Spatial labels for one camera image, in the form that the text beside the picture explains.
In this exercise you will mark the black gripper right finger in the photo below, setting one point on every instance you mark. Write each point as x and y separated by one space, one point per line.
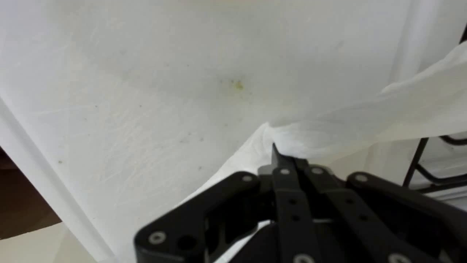
361 219

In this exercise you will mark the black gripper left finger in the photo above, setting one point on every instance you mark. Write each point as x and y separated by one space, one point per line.
207 225

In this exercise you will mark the white tissue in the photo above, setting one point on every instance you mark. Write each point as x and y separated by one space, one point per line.
425 105

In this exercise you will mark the white chopping board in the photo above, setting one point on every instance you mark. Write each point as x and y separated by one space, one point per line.
119 110

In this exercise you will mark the black stove burner grate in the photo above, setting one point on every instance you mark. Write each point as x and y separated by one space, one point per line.
439 164

